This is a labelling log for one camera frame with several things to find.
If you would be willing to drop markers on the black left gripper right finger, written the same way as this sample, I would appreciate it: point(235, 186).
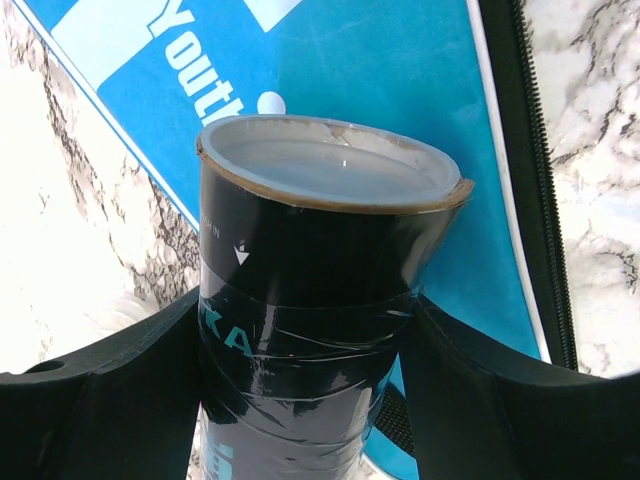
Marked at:
point(481, 410)

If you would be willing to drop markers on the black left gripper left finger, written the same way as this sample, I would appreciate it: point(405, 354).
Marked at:
point(124, 407)

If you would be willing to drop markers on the white feather shuttlecock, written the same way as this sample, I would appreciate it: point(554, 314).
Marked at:
point(120, 312)

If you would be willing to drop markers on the black shuttlecock tube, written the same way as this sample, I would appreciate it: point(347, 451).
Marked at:
point(313, 234)

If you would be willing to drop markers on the blue racket bag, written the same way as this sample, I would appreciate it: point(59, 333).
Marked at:
point(455, 75)

